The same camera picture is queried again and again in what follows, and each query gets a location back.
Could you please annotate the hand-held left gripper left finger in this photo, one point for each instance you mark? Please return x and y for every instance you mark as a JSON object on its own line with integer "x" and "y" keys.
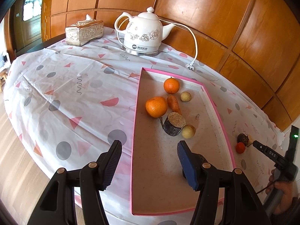
{"x": 114, "y": 161}

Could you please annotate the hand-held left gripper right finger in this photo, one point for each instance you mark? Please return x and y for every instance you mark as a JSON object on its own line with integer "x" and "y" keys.
{"x": 187, "y": 164}

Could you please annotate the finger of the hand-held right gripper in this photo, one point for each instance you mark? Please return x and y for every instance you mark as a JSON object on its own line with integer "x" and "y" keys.
{"x": 267, "y": 151}

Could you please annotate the pale cut log piece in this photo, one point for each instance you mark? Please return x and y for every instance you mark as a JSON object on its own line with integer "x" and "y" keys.
{"x": 249, "y": 140}

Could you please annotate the pink shallow cardboard tray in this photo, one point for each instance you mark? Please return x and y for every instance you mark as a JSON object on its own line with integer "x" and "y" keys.
{"x": 159, "y": 168}

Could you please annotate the yellow round ball fruit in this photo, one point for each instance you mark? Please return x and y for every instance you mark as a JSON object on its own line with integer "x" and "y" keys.
{"x": 186, "y": 96}
{"x": 188, "y": 131}

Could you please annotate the dark cut eggplant piece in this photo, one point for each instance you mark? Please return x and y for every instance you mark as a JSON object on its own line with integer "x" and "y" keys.
{"x": 174, "y": 124}

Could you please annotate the small orange carrot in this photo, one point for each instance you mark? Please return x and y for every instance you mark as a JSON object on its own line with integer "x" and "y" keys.
{"x": 173, "y": 104}

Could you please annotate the orange mandarin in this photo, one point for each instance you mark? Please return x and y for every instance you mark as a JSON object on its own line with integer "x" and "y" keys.
{"x": 171, "y": 85}
{"x": 156, "y": 107}

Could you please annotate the person's right hand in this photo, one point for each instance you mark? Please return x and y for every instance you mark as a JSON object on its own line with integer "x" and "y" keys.
{"x": 287, "y": 196}

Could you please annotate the red tomato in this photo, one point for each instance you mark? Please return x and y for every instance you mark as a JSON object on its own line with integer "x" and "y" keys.
{"x": 240, "y": 147}

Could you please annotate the brown mushroom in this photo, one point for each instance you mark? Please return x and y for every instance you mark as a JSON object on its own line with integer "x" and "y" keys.
{"x": 242, "y": 138}

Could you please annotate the white patterned tablecloth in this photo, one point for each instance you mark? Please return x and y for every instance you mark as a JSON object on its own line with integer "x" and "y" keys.
{"x": 70, "y": 86}

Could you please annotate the silver kettle base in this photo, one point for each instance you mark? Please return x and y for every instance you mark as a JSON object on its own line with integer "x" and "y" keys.
{"x": 140, "y": 54}

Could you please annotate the white ceramic electric kettle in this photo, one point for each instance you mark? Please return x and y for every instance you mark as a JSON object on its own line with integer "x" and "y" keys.
{"x": 143, "y": 35}

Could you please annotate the silver embossed tissue box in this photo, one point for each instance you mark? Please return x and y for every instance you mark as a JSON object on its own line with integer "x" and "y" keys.
{"x": 84, "y": 32}

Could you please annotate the wooden glass door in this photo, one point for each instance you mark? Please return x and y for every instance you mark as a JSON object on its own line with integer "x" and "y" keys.
{"x": 30, "y": 4}

